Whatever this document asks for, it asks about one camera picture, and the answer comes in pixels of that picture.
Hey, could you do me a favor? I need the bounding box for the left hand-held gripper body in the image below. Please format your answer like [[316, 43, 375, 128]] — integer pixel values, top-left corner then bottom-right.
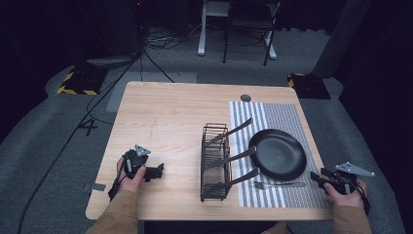
[[123, 143, 152, 179]]

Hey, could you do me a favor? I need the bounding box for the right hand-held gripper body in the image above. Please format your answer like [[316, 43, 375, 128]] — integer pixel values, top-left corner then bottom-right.
[[323, 161, 376, 196]]

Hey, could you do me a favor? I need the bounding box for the person's right hand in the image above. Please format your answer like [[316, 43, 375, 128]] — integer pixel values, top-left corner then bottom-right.
[[323, 178, 369, 210]]

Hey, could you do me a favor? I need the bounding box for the person's left hand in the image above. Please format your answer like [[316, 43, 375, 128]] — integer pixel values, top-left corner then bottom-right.
[[116, 157, 147, 193]]

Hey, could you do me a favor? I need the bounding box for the silver fork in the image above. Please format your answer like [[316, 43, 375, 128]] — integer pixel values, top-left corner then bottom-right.
[[252, 180, 307, 190]]

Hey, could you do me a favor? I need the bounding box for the black frying pan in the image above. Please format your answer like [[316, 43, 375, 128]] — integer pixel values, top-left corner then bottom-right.
[[247, 128, 308, 181]]

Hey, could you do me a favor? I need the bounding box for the grey tape piece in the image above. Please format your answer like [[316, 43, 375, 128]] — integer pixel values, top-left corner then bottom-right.
[[83, 182, 107, 193]]

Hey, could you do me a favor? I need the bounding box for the person's tan trouser leg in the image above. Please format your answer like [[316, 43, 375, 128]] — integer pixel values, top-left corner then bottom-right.
[[260, 220, 295, 234]]

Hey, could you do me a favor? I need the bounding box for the grey striped placemat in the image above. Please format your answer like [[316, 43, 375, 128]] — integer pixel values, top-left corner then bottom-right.
[[228, 100, 332, 210]]

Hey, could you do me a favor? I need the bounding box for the dark metal utensil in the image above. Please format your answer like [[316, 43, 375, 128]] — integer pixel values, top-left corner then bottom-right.
[[207, 117, 254, 146], [207, 145, 258, 169], [207, 167, 261, 190]]

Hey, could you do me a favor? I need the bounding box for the black yellow-striped stand base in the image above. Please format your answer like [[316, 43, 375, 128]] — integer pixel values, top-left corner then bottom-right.
[[286, 72, 332, 100], [56, 65, 109, 97]]

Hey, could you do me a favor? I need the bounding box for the round grey stand foot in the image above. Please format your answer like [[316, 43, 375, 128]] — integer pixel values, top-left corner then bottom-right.
[[85, 56, 138, 70]]

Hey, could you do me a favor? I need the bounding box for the grey curtain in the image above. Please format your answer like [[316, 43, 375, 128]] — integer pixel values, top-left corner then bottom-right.
[[311, 0, 373, 79]]

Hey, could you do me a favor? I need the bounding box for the black metal chair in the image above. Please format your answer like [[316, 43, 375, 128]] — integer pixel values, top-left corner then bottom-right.
[[222, 0, 282, 67]]

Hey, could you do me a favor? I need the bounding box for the right hand-held gripper black cable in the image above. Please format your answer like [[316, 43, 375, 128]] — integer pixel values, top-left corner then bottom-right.
[[353, 180, 372, 216]]

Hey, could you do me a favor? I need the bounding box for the hand-held gripper black cable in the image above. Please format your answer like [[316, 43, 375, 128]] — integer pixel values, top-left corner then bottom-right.
[[107, 158, 131, 201], [353, 180, 372, 216]]

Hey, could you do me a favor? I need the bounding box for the left hand-held gripper black cable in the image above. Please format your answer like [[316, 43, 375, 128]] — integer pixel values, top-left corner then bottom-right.
[[107, 158, 131, 201]]

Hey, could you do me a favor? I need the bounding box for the black wire cutlery rack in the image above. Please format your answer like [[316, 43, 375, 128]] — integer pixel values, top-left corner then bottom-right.
[[200, 122, 233, 203]]

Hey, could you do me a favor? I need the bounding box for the long black floor cable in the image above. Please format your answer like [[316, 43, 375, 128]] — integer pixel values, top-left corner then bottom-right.
[[17, 48, 144, 234]]

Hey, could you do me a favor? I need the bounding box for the bundle of floor cables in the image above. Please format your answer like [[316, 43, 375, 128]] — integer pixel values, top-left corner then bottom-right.
[[145, 22, 203, 51]]

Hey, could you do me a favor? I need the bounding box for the white desk frame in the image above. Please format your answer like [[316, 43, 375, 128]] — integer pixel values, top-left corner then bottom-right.
[[197, 0, 279, 61]]

